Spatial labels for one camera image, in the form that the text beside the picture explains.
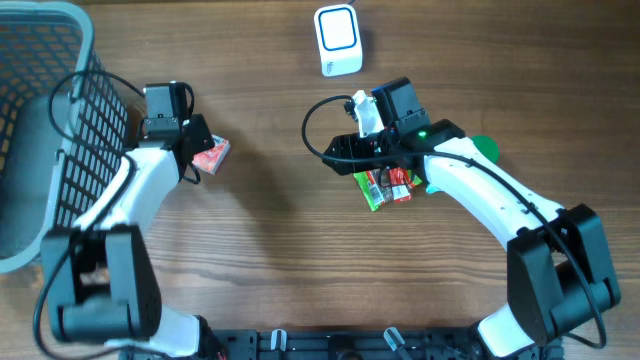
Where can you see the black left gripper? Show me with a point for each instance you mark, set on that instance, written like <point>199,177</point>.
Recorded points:
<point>199,122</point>

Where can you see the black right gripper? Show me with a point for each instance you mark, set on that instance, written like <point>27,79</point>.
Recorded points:
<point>347,146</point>

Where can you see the red white small pouch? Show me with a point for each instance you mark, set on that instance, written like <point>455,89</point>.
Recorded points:
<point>210,160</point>

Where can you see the green snack bag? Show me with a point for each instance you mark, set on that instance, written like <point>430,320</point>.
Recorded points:
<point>371,187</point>

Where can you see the red stick packet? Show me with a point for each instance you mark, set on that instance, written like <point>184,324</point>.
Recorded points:
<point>401,182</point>

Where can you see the teal translucent packet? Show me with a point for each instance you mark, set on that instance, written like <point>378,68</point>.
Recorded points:
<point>432,189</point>

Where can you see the green lid jar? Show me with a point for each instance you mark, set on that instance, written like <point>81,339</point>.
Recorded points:
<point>487,147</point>

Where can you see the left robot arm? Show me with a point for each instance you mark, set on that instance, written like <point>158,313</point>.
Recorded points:
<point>100,287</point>

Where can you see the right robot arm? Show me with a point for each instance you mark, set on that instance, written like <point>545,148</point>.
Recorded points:
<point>560,273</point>

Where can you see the white barcode scanner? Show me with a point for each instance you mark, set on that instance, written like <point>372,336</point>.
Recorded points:
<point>339,41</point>

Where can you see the grey plastic mesh basket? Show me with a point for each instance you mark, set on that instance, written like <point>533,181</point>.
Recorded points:
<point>62,124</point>

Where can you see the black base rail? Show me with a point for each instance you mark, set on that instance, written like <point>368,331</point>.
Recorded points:
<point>447,343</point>

